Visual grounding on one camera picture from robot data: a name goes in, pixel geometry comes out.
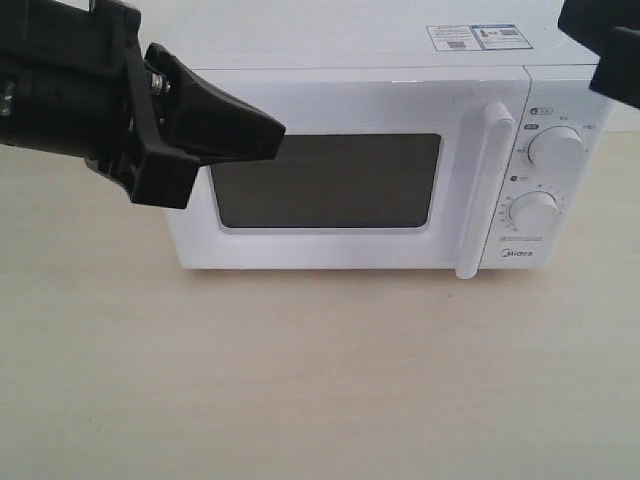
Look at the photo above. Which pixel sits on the warning label sticker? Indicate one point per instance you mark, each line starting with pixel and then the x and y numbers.
pixel 478 37

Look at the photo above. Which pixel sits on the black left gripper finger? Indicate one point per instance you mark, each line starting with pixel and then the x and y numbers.
pixel 203 120

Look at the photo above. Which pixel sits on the white Midea microwave oven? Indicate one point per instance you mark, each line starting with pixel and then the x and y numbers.
pixel 266 35

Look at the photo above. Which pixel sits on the lower white timer knob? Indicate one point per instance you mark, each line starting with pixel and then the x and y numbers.
pixel 534 212

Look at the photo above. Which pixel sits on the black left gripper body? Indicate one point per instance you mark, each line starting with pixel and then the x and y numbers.
pixel 74 82

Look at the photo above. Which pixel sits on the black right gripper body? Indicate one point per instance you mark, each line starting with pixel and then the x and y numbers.
pixel 610 30

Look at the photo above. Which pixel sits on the upper white control knob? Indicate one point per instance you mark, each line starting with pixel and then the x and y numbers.
pixel 556 148

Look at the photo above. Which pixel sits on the white microwave door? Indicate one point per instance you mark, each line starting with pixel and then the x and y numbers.
pixel 384 168

